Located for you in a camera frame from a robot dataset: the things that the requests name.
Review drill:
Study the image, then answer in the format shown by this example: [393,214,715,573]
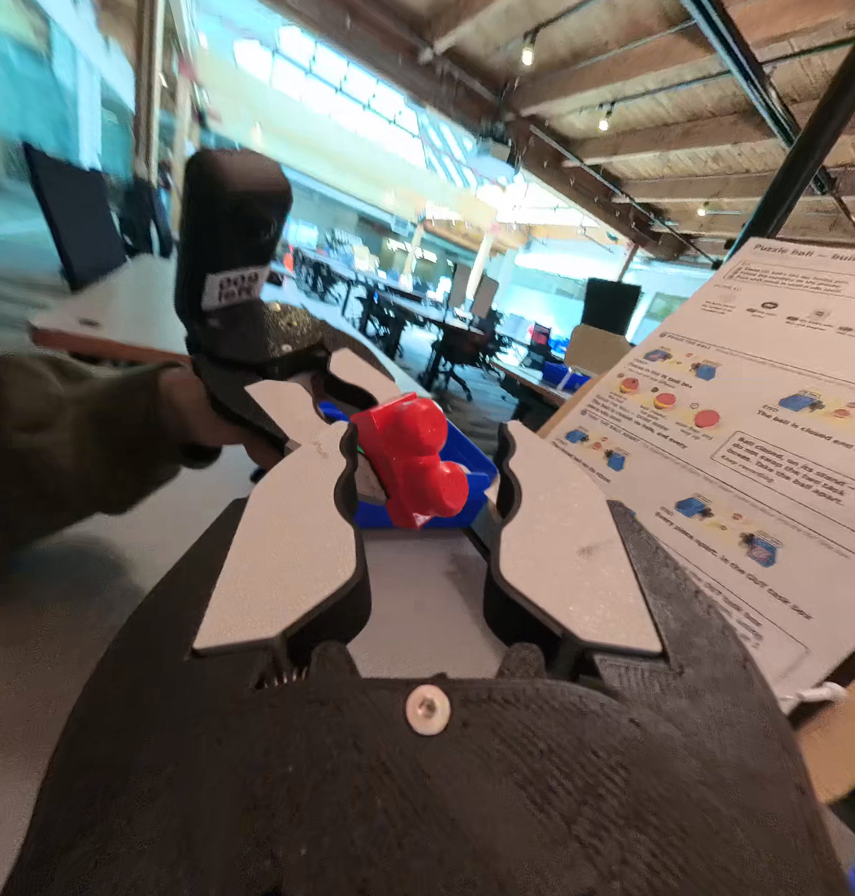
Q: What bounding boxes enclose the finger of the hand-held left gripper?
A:
[312,348,404,415]
[244,378,330,456]

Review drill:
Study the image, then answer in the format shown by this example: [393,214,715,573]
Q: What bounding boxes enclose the small blue bin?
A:
[541,360,591,393]

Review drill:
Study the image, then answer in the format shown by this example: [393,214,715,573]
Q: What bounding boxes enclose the blue plastic bin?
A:
[320,401,500,531]

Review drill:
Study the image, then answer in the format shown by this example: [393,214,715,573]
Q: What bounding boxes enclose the black office chair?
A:
[427,318,502,400]

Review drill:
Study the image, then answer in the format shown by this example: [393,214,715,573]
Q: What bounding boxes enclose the cardboard box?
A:
[564,323,633,379]

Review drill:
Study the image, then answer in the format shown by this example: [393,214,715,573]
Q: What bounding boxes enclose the instruction sheet on stand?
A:
[536,378,855,806]

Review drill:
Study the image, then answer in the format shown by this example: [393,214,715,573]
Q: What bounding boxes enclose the black pole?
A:
[727,7,855,256]

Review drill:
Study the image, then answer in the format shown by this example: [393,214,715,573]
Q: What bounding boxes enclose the red plastic building block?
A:
[349,392,470,531]

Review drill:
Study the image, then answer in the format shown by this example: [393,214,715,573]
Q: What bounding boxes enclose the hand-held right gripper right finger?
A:
[484,420,664,664]

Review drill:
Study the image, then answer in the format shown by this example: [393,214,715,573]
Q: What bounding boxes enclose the white cord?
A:
[778,681,850,709]

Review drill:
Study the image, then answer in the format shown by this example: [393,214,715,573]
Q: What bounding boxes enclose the person's left hand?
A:
[160,364,288,471]

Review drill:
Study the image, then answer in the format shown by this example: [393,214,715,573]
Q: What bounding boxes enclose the white-top table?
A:
[28,253,194,366]

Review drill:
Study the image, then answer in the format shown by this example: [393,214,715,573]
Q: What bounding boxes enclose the printed instruction sheet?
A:
[540,237,855,708]

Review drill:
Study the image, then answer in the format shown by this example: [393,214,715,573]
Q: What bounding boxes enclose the person's left forearm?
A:
[0,352,222,582]

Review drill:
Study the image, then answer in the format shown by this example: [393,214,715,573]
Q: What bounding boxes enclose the black monitor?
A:
[582,278,643,345]
[23,142,129,294]

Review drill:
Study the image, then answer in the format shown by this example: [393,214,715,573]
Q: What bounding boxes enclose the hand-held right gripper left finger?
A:
[191,420,371,667]

